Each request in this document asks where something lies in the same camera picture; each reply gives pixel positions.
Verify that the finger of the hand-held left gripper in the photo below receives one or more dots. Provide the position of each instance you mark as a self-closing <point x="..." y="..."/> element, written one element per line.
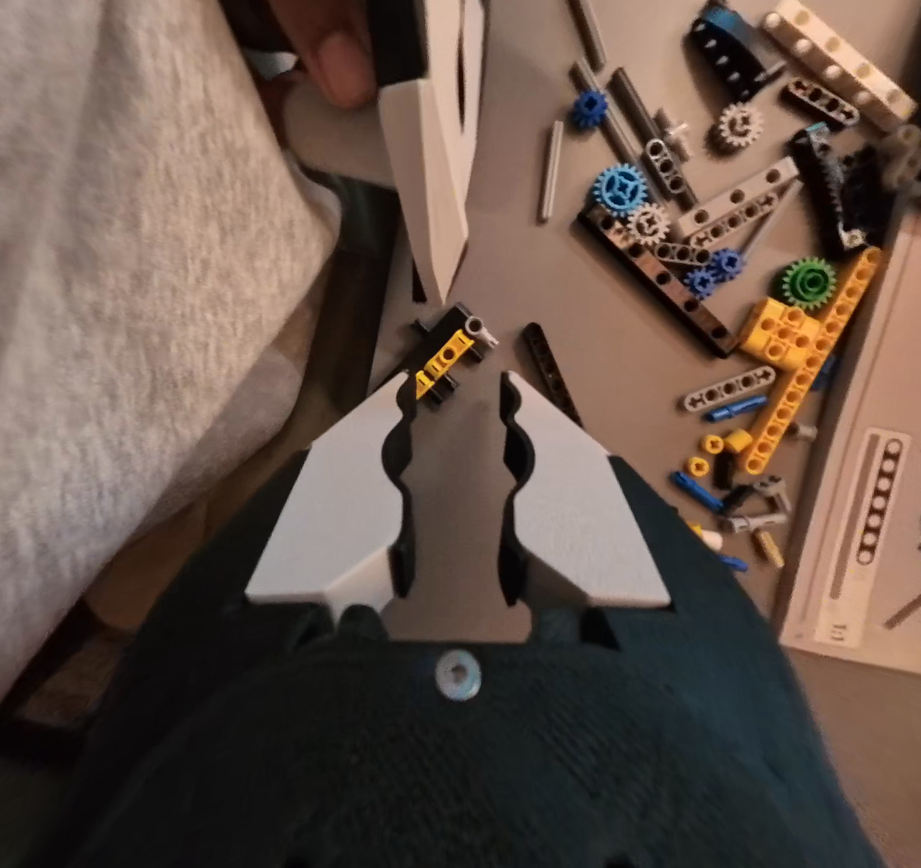
<point x="473" y="69"/>
<point x="424" y="184"/>

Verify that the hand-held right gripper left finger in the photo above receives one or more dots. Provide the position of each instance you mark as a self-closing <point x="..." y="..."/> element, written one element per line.
<point x="331" y="523"/>

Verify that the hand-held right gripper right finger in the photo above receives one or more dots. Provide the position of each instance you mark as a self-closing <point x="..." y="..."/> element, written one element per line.
<point x="583" y="530"/>

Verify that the thin black lego beam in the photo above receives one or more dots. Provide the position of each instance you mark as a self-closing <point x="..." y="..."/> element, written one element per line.
<point x="550" y="371"/>

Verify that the black and yellow lego assembly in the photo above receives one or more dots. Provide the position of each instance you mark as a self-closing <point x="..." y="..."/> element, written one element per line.
<point x="446" y="357"/>

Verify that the blue lego axle pin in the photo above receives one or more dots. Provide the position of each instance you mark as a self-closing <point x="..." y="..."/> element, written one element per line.
<point x="696" y="492"/>

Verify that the small blue lego gear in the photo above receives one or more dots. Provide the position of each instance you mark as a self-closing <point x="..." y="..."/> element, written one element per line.
<point x="700" y="282"/>
<point x="590" y="107"/>
<point x="725" y="262"/>

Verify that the short light grey lego axle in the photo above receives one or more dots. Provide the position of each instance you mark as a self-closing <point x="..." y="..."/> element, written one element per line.
<point x="552" y="170"/>

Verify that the white lego tube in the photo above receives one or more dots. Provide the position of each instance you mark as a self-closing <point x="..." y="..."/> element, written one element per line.
<point x="712" y="541"/>

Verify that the yellow lego bush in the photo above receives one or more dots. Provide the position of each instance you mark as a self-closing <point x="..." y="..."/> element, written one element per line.
<point x="696" y="466"/>
<point x="712" y="443"/>

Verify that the black lego pin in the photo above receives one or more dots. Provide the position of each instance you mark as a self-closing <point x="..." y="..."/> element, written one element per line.
<point x="723" y="471"/>

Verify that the black lego connector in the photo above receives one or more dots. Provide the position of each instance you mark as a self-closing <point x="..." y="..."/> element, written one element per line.
<point x="740" y="499"/>

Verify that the thick dark grey lego axle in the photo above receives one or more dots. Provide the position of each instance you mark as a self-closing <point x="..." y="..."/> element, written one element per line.
<point x="633" y="102"/>

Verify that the long grey lego pin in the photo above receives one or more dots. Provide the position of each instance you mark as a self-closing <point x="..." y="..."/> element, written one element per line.
<point x="752" y="522"/>

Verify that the yellow lego tube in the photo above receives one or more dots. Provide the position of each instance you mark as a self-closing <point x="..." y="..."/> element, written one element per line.
<point x="737" y="442"/>

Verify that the tan lego pin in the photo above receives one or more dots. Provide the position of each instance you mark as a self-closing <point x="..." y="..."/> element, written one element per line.
<point x="768" y="548"/>

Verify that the large blue lego gear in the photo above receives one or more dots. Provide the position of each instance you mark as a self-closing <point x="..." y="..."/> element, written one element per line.
<point x="619" y="188"/>

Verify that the grey angled lego connector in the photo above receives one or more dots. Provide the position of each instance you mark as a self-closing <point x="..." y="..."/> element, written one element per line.
<point x="773" y="492"/>

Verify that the light grey thin lego beam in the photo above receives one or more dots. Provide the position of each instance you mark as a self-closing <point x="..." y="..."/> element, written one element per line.
<point x="728" y="387"/>
<point x="734" y="219"/>

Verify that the light grey lego axle connector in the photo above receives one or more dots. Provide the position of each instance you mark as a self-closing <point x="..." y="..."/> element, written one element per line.
<point x="673" y="128"/>

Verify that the dark grey three-hole lego beam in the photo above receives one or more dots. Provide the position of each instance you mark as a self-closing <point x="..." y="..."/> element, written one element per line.
<point x="665" y="163"/>

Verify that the light grey lego gear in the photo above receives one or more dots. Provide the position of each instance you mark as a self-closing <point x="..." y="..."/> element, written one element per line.
<point x="647" y="224"/>
<point x="739" y="127"/>

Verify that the short grey lego pin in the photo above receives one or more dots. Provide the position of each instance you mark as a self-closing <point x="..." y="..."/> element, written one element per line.
<point x="802" y="430"/>

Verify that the long black lego beam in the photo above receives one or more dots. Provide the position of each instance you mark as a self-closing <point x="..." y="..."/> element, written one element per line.
<point x="673" y="292"/>

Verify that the lego instruction booklet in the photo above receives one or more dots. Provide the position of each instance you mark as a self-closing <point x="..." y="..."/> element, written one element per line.
<point x="827" y="451"/>

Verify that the black curved lego panel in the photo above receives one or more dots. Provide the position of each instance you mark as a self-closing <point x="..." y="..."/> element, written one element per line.
<point x="734" y="48"/>

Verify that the thin grey three-hole lego beam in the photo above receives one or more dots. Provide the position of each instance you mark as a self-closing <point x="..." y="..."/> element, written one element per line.
<point x="680" y="253"/>

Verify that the yellow lego block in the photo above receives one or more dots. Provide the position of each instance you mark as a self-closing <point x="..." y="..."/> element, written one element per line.
<point x="763" y="321"/>

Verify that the long yellow lego beam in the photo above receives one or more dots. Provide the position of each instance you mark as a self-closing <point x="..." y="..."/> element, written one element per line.
<point x="813" y="359"/>

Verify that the green lego gear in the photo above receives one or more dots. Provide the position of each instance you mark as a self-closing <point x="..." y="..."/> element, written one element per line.
<point x="809" y="284"/>

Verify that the thin grey lego axle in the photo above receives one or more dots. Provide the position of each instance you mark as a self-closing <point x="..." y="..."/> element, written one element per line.
<point x="773" y="224"/>

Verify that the short black lego beam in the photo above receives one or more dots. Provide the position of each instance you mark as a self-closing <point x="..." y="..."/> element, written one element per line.
<point x="820" y="100"/>

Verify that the white lego brick beam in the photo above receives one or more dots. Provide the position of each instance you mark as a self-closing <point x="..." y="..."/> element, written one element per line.
<point x="834" y="59"/>

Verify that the black lego gear rack assembly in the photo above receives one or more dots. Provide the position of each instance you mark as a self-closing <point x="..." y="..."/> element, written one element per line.
<point x="842" y="184"/>

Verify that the person's left hand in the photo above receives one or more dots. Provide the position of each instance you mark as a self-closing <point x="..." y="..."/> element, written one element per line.
<point x="324" y="26"/>

